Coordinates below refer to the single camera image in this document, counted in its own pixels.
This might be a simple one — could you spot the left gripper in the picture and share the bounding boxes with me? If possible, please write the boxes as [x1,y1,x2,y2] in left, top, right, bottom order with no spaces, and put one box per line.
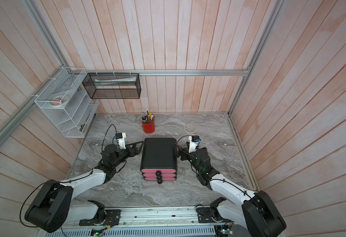
[112,141,144,167]

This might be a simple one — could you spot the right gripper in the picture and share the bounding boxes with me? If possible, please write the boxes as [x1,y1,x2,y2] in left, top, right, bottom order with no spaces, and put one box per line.
[175,141,203,175]

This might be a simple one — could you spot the black drawer cabinet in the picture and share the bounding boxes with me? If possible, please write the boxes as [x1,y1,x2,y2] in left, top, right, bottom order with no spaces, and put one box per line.
[140,138,178,174]

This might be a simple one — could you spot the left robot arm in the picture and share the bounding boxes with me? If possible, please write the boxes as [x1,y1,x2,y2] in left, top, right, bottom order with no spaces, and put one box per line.
[20,141,143,233]

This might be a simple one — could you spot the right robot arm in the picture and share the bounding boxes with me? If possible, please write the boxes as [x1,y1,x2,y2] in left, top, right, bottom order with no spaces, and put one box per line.
[177,146,287,237]

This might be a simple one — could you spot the tape roll on shelf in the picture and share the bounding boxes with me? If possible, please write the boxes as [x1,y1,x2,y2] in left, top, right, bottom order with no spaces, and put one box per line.
[49,95,63,108]

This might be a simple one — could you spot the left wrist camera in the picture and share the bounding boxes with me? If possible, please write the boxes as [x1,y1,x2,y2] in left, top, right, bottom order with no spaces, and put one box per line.
[114,133,126,150]

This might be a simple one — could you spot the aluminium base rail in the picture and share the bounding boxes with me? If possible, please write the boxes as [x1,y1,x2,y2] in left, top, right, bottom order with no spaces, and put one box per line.
[33,204,280,230]

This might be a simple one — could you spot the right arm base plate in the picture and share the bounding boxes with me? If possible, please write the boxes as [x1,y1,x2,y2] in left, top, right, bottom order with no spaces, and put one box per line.
[196,206,222,223]

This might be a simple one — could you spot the black mesh wall basket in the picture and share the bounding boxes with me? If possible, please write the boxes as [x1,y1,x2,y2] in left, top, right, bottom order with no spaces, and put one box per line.
[82,72,141,99]

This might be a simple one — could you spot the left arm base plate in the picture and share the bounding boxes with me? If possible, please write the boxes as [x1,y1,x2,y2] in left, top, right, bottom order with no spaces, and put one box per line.
[79,209,121,226]

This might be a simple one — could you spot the white wire wall shelf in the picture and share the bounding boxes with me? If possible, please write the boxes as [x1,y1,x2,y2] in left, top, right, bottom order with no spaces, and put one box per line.
[35,67,99,138]

